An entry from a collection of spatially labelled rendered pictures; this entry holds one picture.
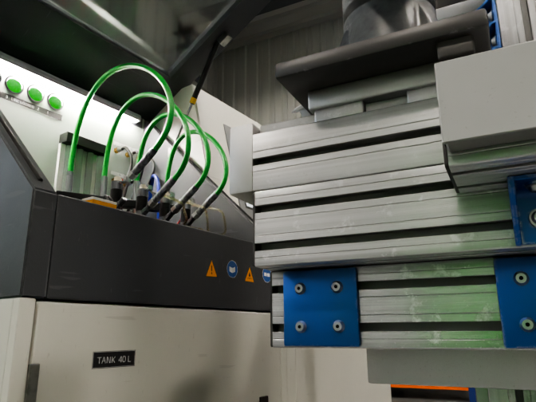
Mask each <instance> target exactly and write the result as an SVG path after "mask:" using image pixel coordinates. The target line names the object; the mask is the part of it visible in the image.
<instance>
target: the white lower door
mask: <svg viewBox="0 0 536 402"><path fill-rule="evenodd" d="M24 402H281V369H280V348H273V347H271V346H270V313H256V312H241V311H225V310H209V309H177V308H161V307H146V306H130V305H98V304H82V303H66V302H51V301H36V303H35V310H34V317H33V330H32V337H31V344H30V357H29V364H28V371H27V378H26V390H25V398H24Z"/></svg>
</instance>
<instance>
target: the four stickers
mask: <svg viewBox="0 0 536 402"><path fill-rule="evenodd" d="M205 270H206V278H218V259H213V258H205ZM270 272H271V271H270V270H264V269H262V282H266V283H270ZM227 278H238V261H235V260H230V259H227ZM244 282H250V283H254V266H249V265H245V270H244Z"/></svg>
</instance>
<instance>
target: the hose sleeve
mask: <svg viewBox="0 0 536 402"><path fill-rule="evenodd" d="M157 152H158V151H156V150H154V149H153V147H151V148H150V149H149V150H148V152H146V154H145V155H144V157H143V158H142V159H141V160H140V162H139V163H138V164H137V165H136V166H135V167H134V168H133V169H132V173H133V174H134V175H139V174H140V173H141V172H142V170H143V169H144V168H145V166H146V165H147V164H148V163H149V161H150V160H151V159H152V158H153V157H154V156H155V155H156V153H157Z"/></svg>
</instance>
